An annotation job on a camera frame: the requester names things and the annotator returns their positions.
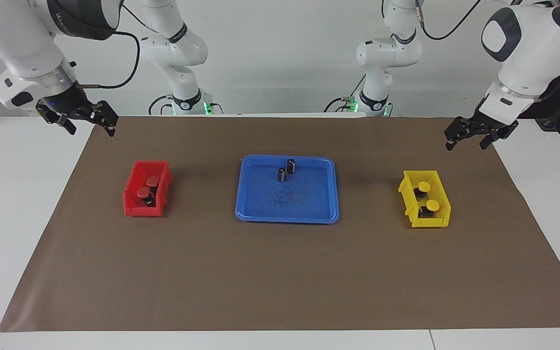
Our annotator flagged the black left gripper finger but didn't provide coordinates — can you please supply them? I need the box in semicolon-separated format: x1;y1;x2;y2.
444;116;487;151
479;124;519;150

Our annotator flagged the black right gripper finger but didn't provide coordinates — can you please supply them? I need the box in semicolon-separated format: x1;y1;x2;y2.
37;103;77;136
78;101;119;137

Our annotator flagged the blue plastic tray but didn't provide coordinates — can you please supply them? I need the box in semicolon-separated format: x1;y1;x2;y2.
235;155;340;224

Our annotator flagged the yellow plastic bin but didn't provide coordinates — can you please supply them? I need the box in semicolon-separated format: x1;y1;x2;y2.
398;170;452;228

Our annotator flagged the red plastic bin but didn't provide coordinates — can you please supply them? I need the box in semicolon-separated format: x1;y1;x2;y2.
122;160;173;217

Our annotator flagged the brown table mat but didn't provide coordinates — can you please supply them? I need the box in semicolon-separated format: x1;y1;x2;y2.
0;116;560;333

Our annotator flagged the black base cable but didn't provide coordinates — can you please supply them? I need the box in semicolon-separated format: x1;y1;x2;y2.
148;95;176;116
323;73;368;113

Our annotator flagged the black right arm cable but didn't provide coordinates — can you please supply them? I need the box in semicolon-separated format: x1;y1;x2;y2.
73;5;141;90

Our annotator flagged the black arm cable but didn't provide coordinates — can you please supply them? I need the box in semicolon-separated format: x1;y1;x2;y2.
415;0;483;41
73;5;141;90

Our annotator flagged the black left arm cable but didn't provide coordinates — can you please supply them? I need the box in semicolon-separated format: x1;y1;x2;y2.
415;0;483;41

